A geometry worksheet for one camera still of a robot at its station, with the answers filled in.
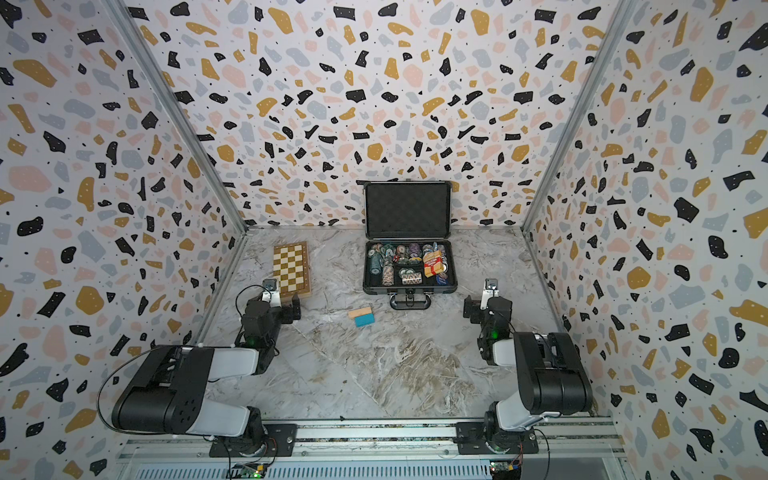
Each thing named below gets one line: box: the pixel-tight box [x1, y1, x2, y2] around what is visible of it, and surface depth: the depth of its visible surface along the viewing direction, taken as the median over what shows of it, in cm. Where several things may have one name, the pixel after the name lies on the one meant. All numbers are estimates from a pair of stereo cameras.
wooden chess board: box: [273, 241, 311, 300], surface depth 108 cm
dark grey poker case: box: [363, 180, 458, 310], surface depth 111 cm
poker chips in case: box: [367, 242, 449, 286], surface depth 109 cm
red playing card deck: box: [423, 250, 445, 278], surface depth 108 cm
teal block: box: [354, 313, 375, 327], surface depth 98 cm
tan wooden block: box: [348, 307, 372, 319], surface depth 99 cm
